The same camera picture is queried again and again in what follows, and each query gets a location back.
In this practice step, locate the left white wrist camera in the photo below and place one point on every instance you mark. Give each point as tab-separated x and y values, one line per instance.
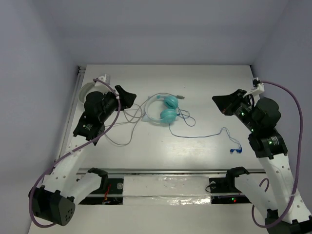
99	81

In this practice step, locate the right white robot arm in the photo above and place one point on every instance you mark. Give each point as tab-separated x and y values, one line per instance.
284	212

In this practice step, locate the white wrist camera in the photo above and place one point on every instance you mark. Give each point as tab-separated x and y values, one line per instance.
99	81
258	88

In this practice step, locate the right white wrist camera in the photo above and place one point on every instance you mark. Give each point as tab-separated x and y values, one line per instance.
258	88

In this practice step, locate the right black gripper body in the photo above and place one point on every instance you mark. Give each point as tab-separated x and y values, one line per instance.
243	109

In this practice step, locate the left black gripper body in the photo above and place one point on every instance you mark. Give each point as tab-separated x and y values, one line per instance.
118	98

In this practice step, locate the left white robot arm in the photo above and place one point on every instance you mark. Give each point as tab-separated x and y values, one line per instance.
57	192

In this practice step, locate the aluminium mounting rail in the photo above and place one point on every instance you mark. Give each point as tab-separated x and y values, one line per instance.
163	172

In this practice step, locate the teal white cat-ear headphones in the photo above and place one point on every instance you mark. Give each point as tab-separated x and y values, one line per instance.
166	116

